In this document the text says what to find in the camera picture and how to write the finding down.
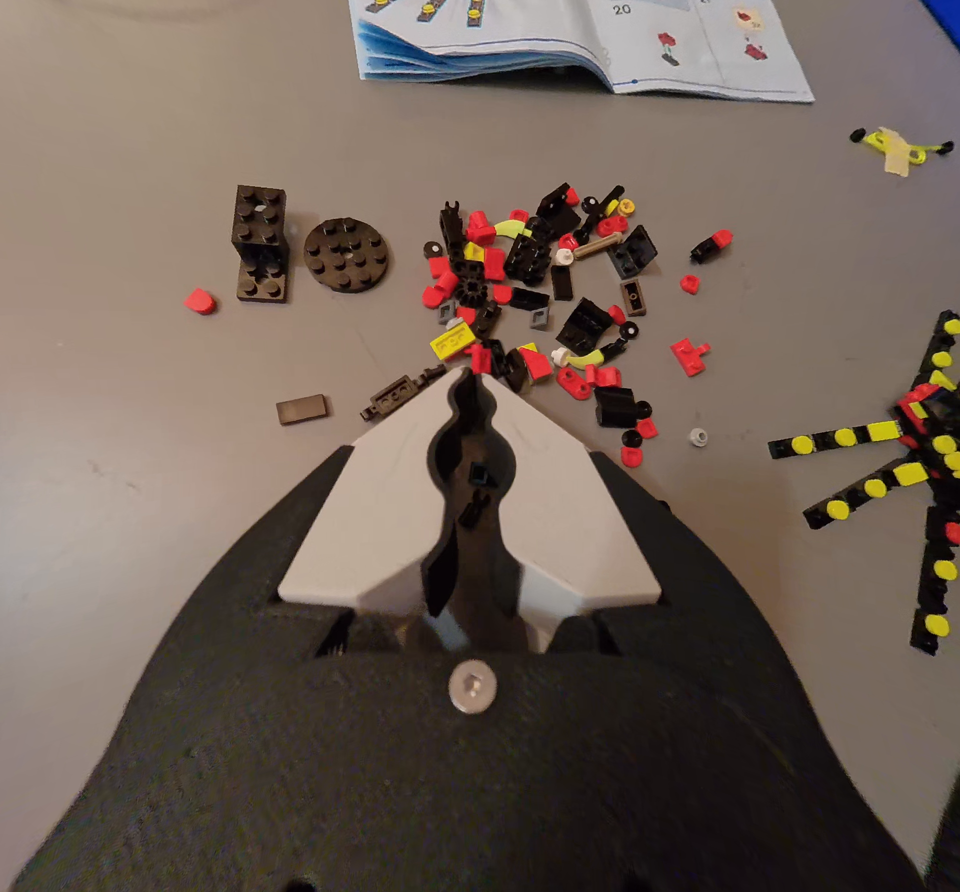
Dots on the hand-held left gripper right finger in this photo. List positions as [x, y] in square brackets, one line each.
[585, 525]

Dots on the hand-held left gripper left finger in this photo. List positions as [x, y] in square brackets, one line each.
[360, 525]

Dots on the small black lego clip piece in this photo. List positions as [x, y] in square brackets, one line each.
[480, 476]

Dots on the pile of lego pieces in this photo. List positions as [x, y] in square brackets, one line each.
[525, 255]

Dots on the black yellow lego spider model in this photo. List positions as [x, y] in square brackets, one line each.
[885, 429]

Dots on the dark brown lego tile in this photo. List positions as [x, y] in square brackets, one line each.
[302, 409]

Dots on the red lego plate with clip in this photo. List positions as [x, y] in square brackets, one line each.
[686, 356]

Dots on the tiny red lego stud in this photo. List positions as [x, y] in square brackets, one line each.
[690, 284]

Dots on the black round lego plate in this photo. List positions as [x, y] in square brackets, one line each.
[349, 255]

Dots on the red curved lego piece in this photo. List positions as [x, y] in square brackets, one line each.
[200, 301]

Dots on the black and red lego piece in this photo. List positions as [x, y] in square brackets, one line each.
[709, 247]

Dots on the black lego brick stack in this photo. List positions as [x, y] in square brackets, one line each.
[259, 217]

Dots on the lego instruction booklet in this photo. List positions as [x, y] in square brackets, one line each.
[525, 22]

